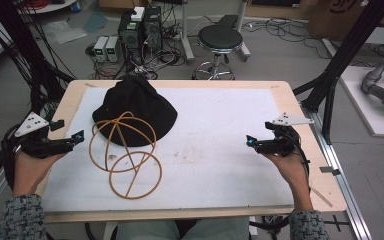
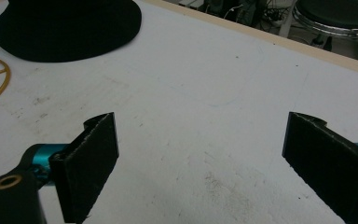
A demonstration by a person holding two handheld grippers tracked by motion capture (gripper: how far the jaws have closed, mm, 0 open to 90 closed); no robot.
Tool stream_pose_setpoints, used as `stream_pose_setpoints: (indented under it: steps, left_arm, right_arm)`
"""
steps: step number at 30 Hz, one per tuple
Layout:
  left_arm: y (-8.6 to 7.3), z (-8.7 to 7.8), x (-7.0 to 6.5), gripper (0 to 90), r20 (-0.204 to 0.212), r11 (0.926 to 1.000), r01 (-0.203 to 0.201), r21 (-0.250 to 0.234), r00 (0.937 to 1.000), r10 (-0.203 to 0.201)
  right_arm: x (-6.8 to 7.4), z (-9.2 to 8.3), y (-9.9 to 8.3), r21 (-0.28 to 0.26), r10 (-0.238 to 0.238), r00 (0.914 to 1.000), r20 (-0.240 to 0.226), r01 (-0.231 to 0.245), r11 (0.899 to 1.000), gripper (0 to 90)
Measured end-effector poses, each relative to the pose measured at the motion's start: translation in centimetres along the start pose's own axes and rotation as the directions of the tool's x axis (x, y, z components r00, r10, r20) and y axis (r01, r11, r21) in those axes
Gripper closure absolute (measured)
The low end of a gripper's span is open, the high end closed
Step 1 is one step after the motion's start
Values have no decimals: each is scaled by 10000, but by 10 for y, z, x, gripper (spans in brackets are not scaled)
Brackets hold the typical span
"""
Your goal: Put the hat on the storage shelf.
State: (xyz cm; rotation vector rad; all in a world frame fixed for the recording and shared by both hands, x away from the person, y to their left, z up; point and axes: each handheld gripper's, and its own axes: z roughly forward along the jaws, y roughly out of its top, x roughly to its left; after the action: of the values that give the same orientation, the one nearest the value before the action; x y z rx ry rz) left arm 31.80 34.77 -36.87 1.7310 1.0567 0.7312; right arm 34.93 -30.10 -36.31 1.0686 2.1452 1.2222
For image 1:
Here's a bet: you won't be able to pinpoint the white board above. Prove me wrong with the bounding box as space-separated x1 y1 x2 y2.
339 65 384 138

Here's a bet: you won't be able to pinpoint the white foam mat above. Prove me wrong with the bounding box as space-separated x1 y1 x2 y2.
41 86 295 213

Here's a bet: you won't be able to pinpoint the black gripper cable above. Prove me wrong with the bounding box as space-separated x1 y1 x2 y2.
288 132 313 194
0 123 24 191

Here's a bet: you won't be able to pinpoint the black round stool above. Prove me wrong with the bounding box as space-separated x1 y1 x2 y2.
191 24 244 81

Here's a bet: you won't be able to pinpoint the cardboard box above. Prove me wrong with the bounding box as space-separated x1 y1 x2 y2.
307 0 384 42

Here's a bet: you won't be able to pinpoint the person's left hand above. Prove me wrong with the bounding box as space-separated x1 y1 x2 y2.
11 150 66 198

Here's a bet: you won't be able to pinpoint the strip of tan tape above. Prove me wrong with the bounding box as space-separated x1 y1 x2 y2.
309 186 334 208

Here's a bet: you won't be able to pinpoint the clear plastic sheet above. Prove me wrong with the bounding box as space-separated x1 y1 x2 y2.
41 19 88 45

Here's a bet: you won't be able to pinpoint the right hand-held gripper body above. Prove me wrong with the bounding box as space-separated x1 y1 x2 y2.
263 112 315 158

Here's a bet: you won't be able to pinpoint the aluminium rail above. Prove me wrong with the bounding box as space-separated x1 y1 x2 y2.
300 101 374 240

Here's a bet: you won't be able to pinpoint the white round table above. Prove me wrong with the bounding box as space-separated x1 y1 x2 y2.
17 0 78 15

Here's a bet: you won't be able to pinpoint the black floor cables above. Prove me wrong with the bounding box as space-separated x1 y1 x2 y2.
241 17 329 60

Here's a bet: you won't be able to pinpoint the wooden ring frame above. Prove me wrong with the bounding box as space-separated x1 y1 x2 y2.
88 111 164 201

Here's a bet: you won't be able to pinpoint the black fabric hat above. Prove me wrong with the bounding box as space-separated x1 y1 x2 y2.
91 74 179 148

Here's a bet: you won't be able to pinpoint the tangle of floor cables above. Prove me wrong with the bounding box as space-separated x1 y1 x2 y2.
85 13 194 81

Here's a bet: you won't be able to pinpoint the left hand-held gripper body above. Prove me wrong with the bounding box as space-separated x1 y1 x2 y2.
0 112 65 160

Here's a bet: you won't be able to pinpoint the grey power supply unit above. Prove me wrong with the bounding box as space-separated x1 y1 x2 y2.
105 35 121 63
93 35 110 63

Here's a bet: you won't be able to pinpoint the grey metal bracket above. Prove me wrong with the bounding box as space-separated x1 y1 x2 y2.
319 165 342 177

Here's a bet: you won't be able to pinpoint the person's right hand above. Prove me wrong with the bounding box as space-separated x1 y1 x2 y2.
262 151 312 198

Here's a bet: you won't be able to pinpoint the person's legs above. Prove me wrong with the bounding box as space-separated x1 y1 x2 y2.
115 217 252 240

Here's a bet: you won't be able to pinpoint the black metal frame post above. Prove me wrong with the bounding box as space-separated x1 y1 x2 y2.
292 0 384 145
0 0 76 114

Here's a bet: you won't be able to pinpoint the black computer tower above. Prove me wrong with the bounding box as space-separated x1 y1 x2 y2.
142 5 164 52
117 12 145 66

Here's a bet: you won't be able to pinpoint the white metal stand leg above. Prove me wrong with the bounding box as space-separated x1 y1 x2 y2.
179 0 195 65
235 0 252 63

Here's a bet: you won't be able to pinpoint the blue-grey sheet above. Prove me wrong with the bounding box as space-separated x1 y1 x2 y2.
82 11 110 34

